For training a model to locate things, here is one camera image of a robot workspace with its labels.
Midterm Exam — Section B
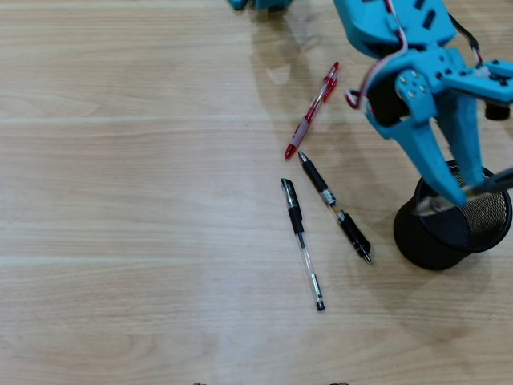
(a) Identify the black mesh pen holder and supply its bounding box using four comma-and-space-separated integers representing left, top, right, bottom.
392, 160, 513, 270

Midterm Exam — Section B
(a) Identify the clear gel pen black cap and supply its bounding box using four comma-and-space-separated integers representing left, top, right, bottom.
280, 177, 326, 313

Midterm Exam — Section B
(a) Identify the teal robot base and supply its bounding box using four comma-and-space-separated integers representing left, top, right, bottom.
227, 0, 296, 11

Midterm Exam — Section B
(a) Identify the red retractable pen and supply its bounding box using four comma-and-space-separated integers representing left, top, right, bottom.
284, 61, 341, 161

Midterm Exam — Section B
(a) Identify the teal gripper black servo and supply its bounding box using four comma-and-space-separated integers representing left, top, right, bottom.
365, 47, 495, 205

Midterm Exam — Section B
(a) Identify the grey grip clear pen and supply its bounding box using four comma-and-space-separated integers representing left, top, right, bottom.
416, 168, 513, 217

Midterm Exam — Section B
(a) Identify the white red servo cable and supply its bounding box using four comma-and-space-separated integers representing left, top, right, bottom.
345, 0, 410, 112

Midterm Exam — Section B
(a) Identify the black camera cable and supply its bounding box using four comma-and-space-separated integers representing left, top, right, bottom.
446, 11, 482, 67

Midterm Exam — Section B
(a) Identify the black retractable pen chrome tip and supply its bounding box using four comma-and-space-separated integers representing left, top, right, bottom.
297, 150, 374, 265

